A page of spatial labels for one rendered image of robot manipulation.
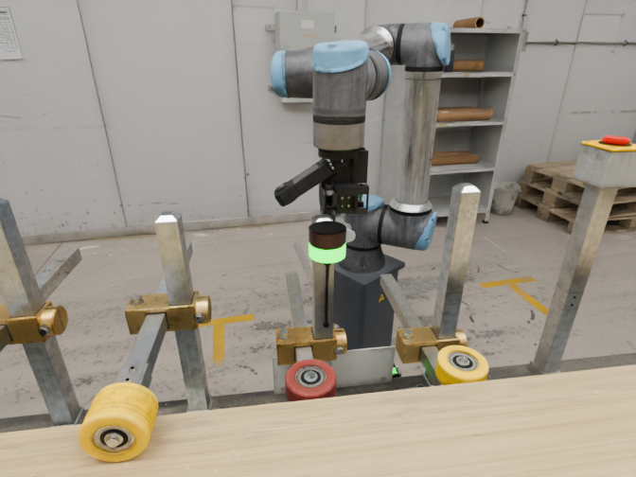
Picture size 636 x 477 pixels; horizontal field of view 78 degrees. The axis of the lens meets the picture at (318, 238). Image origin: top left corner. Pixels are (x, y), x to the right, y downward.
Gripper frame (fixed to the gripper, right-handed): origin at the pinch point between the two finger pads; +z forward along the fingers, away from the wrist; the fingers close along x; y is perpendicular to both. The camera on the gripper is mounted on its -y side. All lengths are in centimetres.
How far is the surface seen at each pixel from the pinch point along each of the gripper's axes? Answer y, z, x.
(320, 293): -2.4, 4.0, -9.4
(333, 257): -1.2, -6.3, -15.4
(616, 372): 43, 11, -28
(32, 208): -191, 71, 244
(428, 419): 9.5, 11.1, -32.2
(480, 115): 161, 7, 236
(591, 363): 63, 31, -6
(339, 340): 1.3, 14.8, -9.4
